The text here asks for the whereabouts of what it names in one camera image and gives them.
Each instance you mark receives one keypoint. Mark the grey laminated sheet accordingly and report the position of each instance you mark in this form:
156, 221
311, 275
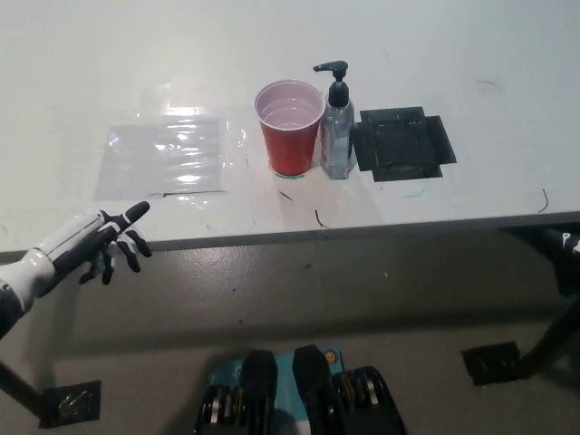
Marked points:
158, 158

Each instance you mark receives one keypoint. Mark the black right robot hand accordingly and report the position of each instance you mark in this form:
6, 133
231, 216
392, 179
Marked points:
567, 240

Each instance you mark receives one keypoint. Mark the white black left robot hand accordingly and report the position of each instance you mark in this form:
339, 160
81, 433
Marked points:
72, 240

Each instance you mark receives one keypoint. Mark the black tape patch on table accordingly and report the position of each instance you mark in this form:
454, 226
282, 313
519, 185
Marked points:
399, 142

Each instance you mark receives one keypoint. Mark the black floor tape patch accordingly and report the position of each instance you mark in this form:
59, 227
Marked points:
491, 362
72, 404

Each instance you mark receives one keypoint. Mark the black table leg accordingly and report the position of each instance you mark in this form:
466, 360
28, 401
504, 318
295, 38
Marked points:
20, 389
550, 335

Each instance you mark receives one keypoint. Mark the red plastic cup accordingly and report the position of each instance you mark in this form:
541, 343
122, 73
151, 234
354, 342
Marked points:
290, 131

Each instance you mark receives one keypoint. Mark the clear soap bottle black pump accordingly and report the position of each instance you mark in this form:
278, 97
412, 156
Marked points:
337, 127

